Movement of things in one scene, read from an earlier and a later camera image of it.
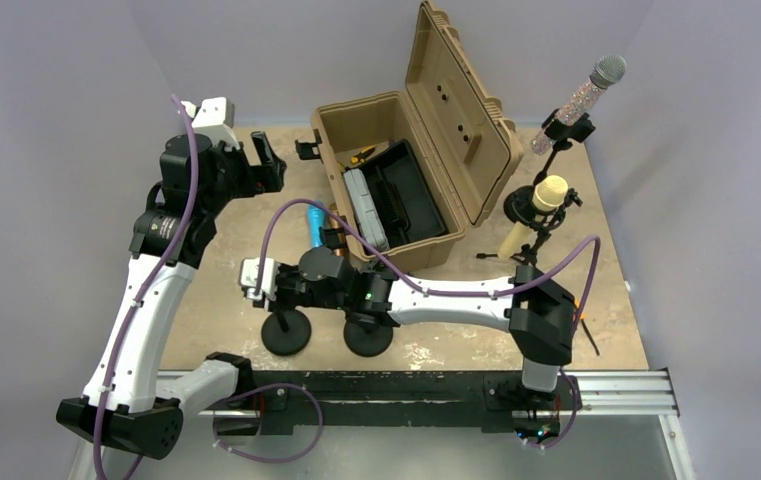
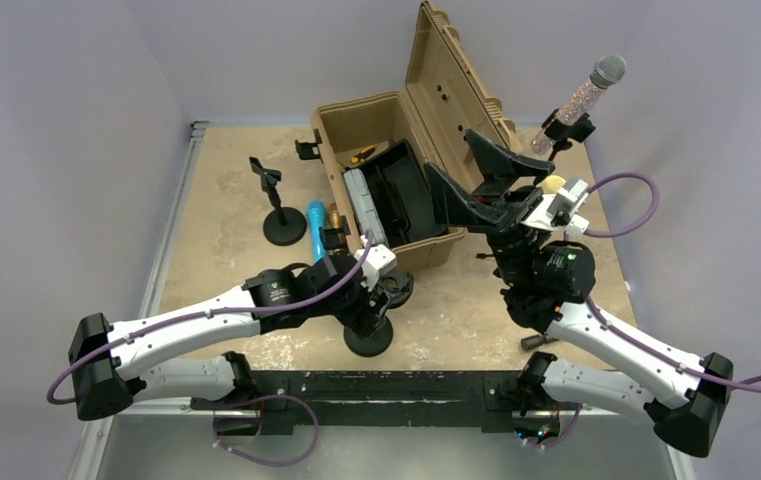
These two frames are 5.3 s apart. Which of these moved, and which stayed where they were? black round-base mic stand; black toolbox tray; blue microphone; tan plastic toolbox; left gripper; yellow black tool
Moved: black round-base mic stand; left gripper
Stayed: blue microphone; black toolbox tray; tan plastic toolbox; yellow black tool
